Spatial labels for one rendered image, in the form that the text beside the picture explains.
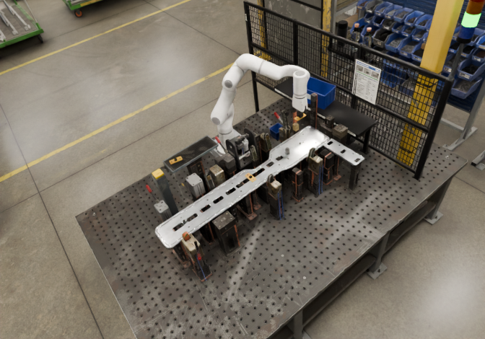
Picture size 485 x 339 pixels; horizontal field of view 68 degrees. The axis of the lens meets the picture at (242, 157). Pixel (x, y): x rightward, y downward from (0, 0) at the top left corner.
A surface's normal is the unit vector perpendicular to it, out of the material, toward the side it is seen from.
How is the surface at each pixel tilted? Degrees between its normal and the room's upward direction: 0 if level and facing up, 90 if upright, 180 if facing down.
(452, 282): 0
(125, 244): 0
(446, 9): 90
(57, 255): 0
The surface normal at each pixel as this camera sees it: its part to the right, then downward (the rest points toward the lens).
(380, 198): -0.11, -0.70
